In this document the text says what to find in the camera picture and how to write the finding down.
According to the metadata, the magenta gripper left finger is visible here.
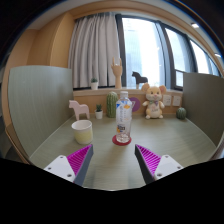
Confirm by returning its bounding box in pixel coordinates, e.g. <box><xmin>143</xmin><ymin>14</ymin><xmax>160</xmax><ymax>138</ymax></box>
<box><xmin>44</xmin><ymin>144</ymin><xmax>93</xmax><ymax>186</ymax></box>

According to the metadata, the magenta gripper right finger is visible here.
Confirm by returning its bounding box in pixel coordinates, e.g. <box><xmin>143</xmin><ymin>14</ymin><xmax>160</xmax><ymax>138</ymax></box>
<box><xmin>135</xmin><ymin>144</ymin><xmax>183</xmax><ymax>184</ymax></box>

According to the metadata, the clear plastic water bottle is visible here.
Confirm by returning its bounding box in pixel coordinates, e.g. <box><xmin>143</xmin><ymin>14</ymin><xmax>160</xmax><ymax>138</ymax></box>
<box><xmin>116</xmin><ymin>91</ymin><xmax>132</xmax><ymax>143</ymax></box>

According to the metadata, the pale yellow paper cup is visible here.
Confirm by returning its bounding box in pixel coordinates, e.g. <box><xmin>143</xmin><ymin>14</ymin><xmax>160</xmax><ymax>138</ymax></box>
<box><xmin>71</xmin><ymin>120</ymin><xmax>93</xmax><ymax>144</ymax></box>

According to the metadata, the red round coaster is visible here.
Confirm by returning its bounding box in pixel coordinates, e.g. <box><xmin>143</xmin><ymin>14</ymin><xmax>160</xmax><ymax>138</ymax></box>
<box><xmin>112</xmin><ymin>135</ymin><xmax>132</xmax><ymax>146</ymax></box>

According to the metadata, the pink wooden horse figurine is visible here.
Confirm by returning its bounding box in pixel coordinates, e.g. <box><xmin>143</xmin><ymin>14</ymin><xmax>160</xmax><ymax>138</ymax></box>
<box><xmin>69</xmin><ymin>100</ymin><xmax>90</xmax><ymax>120</ymax></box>

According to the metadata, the round green cactus ornament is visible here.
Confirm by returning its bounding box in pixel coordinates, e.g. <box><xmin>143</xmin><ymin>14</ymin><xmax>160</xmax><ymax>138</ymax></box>
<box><xmin>176</xmin><ymin>107</ymin><xmax>187</xmax><ymax>120</ymax></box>

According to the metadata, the small potted plant on desk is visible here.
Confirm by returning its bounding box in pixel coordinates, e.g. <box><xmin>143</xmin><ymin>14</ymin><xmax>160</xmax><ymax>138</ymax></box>
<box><xmin>95</xmin><ymin>104</ymin><xmax>103</xmax><ymax>119</ymax></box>

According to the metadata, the plush mouse toy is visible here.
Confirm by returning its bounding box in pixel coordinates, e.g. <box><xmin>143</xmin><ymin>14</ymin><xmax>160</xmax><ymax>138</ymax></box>
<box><xmin>141</xmin><ymin>83</ymin><xmax>166</xmax><ymax>119</ymax></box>

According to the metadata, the purple number seven sticker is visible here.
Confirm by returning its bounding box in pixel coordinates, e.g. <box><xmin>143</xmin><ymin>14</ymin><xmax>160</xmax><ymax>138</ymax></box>
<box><xmin>130</xmin><ymin>97</ymin><xmax>140</xmax><ymax>112</ymax></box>

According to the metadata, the green left partition panel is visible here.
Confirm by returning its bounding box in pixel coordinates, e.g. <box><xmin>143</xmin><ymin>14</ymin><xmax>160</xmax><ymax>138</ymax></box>
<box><xmin>8</xmin><ymin>65</ymin><xmax>73</xmax><ymax>156</ymax></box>

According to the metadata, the green partition panel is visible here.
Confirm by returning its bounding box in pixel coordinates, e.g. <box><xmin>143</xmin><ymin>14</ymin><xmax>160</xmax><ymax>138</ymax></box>
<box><xmin>182</xmin><ymin>73</ymin><xmax>224</xmax><ymax>145</ymax></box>
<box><xmin>8</xmin><ymin>65</ymin><xmax>73</xmax><ymax>156</ymax></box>

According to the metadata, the tall green ceramic cactus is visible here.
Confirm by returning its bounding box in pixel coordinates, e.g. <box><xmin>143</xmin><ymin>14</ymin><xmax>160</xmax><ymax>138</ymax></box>
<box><xmin>106</xmin><ymin>91</ymin><xmax>118</xmax><ymax>118</ymax></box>

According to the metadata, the black horse figurine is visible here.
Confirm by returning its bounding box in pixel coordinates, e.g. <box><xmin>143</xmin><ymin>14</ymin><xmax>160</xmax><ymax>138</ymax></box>
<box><xmin>132</xmin><ymin>71</ymin><xmax>148</xmax><ymax>89</ymax></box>

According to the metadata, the green right partition panel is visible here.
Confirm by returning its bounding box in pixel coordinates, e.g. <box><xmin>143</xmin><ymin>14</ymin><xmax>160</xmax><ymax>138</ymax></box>
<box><xmin>182</xmin><ymin>73</ymin><xmax>224</xmax><ymax>145</ymax></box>

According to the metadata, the small potted plant on sill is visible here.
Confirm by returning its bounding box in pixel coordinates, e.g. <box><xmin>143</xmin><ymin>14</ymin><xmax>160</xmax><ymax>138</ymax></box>
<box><xmin>91</xmin><ymin>78</ymin><xmax>98</xmax><ymax>90</ymax></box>

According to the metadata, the wooden hand sculpture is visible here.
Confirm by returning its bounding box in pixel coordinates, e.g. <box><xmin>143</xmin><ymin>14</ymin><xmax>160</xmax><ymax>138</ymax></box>
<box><xmin>111</xmin><ymin>59</ymin><xmax>123</xmax><ymax>89</ymax></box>

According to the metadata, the grey white curtain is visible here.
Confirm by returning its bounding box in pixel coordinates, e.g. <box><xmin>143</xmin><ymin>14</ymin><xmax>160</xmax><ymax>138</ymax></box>
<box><xmin>68</xmin><ymin>12</ymin><xmax>120</xmax><ymax>88</ymax></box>

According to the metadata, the white wall socket left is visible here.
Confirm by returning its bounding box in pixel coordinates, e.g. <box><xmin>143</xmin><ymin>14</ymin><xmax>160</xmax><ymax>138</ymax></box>
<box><xmin>163</xmin><ymin>95</ymin><xmax>172</xmax><ymax>106</ymax></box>

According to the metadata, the white wall socket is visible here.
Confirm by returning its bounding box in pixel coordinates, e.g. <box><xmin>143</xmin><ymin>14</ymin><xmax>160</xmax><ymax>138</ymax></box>
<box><xmin>173</xmin><ymin>96</ymin><xmax>181</xmax><ymax>106</ymax></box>
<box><xmin>163</xmin><ymin>95</ymin><xmax>172</xmax><ymax>106</ymax></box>

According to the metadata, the white wall socket right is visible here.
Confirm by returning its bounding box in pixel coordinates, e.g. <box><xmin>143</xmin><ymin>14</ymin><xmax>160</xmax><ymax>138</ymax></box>
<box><xmin>173</xmin><ymin>96</ymin><xmax>181</xmax><ymax>106</ymax></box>

